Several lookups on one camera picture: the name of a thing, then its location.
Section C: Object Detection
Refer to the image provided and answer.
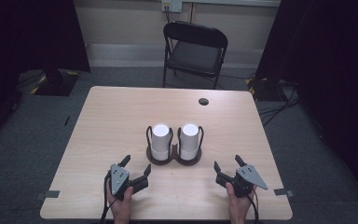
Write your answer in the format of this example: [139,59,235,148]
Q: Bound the white wall socket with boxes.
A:
[160,0,184,14]

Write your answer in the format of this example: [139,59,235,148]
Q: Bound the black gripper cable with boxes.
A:
[248,188,260,224]
[99,172,117,224]

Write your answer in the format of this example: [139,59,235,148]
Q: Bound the black stand base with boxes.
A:
[30,68,82,97]
[244,76,282,103]

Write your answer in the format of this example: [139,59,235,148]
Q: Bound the dark curtain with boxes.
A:
[0,0,91,148]
[255,0,358,202]

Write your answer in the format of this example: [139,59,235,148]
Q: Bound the person's left hand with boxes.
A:
[106,183,135,217]

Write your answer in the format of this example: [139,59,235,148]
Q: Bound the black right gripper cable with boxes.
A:
[248,188,260,224]

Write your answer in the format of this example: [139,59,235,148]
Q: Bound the black folding chair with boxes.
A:
[162,20,229,91]

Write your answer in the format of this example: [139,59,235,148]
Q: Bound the person's right hand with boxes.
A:
[225,181,257,217]

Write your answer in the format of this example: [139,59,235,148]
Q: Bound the black floor cables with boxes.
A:
[256,79,303,128]

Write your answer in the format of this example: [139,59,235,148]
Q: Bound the white paper cup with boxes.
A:
[151,123,172,162]
[179,122,200,161]

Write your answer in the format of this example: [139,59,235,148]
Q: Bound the dark double cup holder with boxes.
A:
[145,124,205,167]

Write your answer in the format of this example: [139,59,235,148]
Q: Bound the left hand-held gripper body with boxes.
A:
[104,162,150,202]

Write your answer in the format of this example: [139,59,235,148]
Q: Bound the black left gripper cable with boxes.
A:
[99,172,117,224]

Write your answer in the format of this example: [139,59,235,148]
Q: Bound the grey tape strip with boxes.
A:
[273,188,296,198]
[34,189,62,202]

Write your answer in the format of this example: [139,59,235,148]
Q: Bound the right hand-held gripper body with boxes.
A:
[214,163,269,199]

